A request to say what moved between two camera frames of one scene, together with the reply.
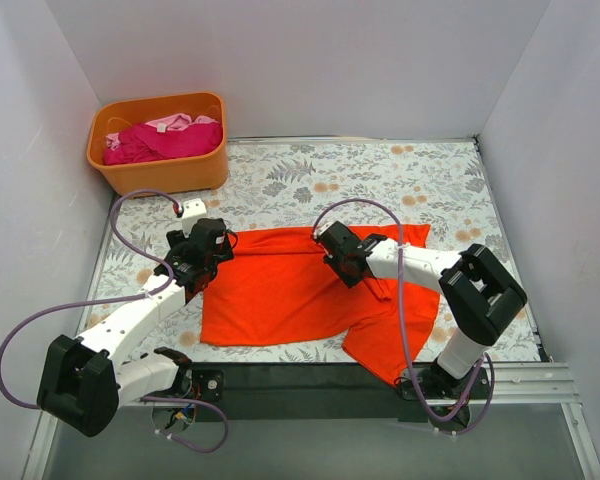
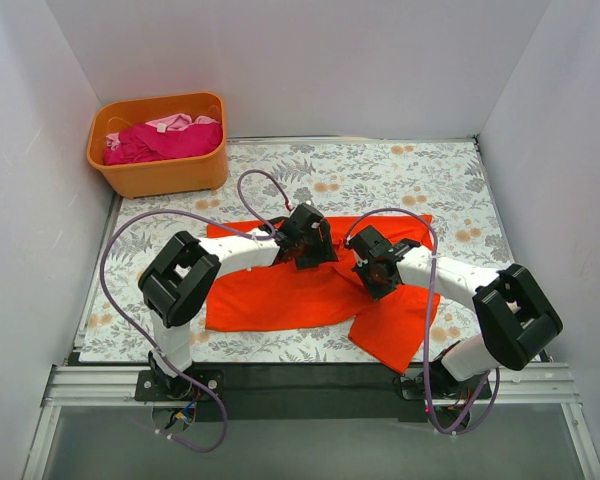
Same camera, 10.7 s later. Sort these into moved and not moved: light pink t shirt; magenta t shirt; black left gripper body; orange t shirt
Moved: black left gripper body; orange t shirt
Not moved: magenta t shirt; light pink t shirt
